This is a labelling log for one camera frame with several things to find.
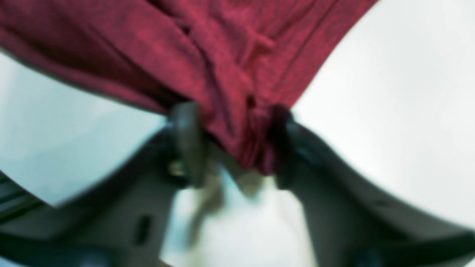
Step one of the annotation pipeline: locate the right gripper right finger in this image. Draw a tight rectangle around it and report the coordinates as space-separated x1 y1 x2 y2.
273 105 474 267

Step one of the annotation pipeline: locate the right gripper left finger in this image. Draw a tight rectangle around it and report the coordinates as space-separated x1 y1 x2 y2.
1 102 206 267

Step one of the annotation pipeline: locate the dark red t-shirt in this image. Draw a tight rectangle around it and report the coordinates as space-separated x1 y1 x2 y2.
0 0 376 175

